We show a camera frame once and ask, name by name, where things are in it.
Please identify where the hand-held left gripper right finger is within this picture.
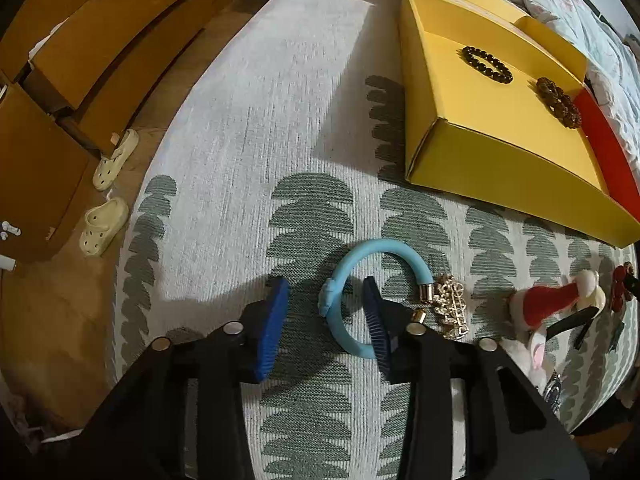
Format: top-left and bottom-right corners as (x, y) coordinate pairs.
(362, 276), (593, 480)

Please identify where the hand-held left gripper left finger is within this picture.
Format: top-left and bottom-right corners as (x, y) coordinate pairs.
(82, 276), (291, 480)

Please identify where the light blue bracelet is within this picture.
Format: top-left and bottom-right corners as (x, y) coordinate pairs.
(319, 239), (435, 360)

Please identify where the white plush rabbit hair clip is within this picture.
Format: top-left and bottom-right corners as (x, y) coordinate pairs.
(500, 329), (557, 392)

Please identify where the red santa hat hair clip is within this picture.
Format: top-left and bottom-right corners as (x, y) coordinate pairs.
(505, 270), (598, 332)

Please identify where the yellow cardboard box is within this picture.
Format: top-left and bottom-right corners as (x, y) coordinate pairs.
(395, 0), (640, 248)

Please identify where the red berry hair stick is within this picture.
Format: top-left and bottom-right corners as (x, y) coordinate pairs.
(609, 264), (640, 313)

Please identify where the cream slipper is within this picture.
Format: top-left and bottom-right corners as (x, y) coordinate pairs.
(92, 129), (139, 191)
(80, 196), (130, 257)

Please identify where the green patterned bed cover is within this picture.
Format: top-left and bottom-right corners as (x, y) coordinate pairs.
(112, 0), (640, 480)

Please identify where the gold chain bracelet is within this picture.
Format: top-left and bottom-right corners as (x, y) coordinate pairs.
(432, 274), (471, 342)

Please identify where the black bead bracelet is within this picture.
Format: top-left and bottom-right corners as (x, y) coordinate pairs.
(461, 46), (515, 84)

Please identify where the large brown bead bracelet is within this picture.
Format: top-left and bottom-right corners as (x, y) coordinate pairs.
(536, 77), (583, 130)

